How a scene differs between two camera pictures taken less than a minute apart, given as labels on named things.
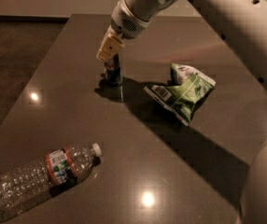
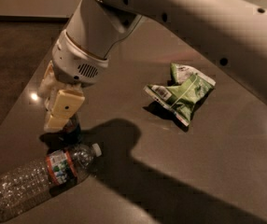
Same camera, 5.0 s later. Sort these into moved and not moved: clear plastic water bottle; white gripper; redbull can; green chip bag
Moved: redbull can; white gripper
Not moved: clear plastic water bottle; green chip bag
